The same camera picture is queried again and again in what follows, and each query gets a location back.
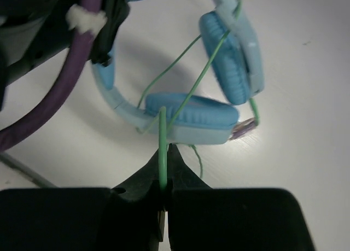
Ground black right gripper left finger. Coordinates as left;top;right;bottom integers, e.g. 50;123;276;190
1;154;165;250

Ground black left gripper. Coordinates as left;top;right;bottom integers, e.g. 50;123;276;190
91;0;130;67

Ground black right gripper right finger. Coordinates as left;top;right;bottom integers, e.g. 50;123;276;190
167;144;315;250

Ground green headphone cable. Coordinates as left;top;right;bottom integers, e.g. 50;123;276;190
136;0;261;193

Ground light blue headphones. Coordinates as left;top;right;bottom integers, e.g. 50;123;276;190
93;0;264;145

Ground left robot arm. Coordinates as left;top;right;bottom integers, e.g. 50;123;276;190
1;0;130;100

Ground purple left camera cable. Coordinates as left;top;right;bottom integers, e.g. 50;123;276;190
0;0;107;153

